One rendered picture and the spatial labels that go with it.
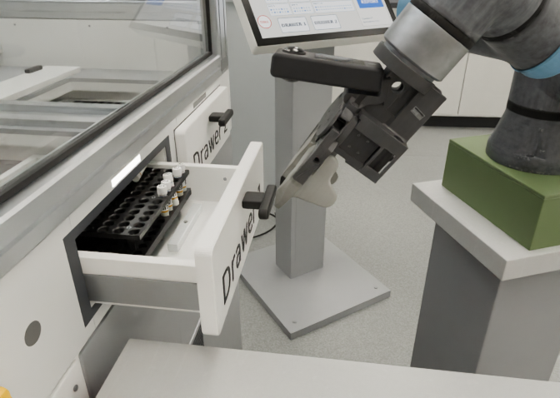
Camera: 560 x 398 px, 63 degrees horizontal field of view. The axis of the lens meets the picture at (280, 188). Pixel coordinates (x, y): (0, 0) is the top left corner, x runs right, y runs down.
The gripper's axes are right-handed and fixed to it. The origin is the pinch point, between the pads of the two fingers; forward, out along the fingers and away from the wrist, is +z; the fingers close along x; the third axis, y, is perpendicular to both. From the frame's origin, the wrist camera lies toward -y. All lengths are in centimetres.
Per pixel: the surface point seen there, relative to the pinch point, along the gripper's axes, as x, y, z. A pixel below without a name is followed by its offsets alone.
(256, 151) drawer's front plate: 10.0, -4.1, 2.3
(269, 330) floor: 71, 42, 83
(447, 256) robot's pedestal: 31, 41, 7
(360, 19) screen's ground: 101, 5, -13
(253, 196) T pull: -0.2, -1.9, 2.9
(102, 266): -12.6, -11.7, 12.9
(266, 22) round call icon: 82, -17, 1
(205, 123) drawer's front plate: 28.1, -13.0, 11.6
